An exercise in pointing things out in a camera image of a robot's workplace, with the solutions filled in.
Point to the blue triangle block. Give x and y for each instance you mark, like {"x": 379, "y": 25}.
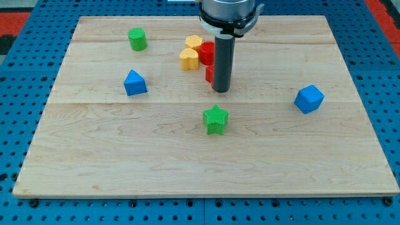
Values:
{"x": 134, "y": 83}

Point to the yellow hexagon block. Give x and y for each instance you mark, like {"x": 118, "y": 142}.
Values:
{"x": 193, "y": 42}

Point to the yellow heart block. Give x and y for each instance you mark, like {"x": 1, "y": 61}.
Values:
{"x": 189, "y": 59}

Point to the red cylinder block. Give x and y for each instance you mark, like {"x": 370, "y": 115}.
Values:
{"x": 206, "y": 53}

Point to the red star block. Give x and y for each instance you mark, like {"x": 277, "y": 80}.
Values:
{"x": 210, "y": 75}

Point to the blue cube block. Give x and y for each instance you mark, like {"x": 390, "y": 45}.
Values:
{"x": 309, "y": 99}

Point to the wooden board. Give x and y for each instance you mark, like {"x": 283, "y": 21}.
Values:
{"x": 95, "y": 142}

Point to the green cylinder block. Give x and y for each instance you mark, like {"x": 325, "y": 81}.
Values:
{"x": 137, "y": 39}

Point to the green star block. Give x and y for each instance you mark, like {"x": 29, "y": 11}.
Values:
{"x": 215, "y": 120}

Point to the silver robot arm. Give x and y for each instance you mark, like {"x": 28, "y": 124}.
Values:
{"x": 227, "y": 19}

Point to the black cylindrical end effector rod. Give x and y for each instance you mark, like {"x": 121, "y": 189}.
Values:
{"x": 223, "y": 63}

